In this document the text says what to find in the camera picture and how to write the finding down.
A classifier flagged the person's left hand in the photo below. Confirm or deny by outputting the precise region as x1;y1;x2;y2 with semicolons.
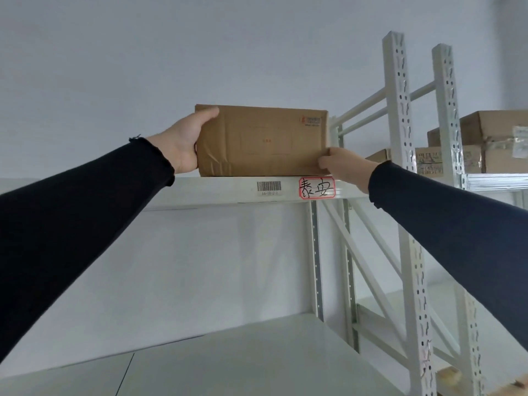
145;107;220;175

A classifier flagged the person's right hand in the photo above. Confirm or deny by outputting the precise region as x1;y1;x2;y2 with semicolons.
317;147;378;194

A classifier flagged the brown cardboard parcel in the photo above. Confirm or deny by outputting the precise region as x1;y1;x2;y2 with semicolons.
195;104;332;178

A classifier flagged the person's left forearm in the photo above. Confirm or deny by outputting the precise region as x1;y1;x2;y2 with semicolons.
0;136;175;359

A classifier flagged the person's right forearm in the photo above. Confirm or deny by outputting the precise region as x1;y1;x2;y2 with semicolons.
368;161;528;352

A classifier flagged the red bordered handwritten label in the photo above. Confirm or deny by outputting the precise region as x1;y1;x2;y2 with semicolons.
299;177;336;200

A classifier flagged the cardboard box with white label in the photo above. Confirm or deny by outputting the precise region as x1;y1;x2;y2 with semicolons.
414;145;483;178

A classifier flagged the white perforated shelving rack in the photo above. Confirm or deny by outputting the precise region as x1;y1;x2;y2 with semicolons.
330;31;528;396

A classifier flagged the white metal shelving rack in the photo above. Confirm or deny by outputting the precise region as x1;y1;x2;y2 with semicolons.
0;115;372;396

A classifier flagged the large taped cardboard box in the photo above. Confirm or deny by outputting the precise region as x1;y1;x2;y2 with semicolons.
427;110;528;174

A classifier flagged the wooden pallet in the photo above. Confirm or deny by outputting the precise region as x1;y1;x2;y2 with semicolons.
437;366;528;396

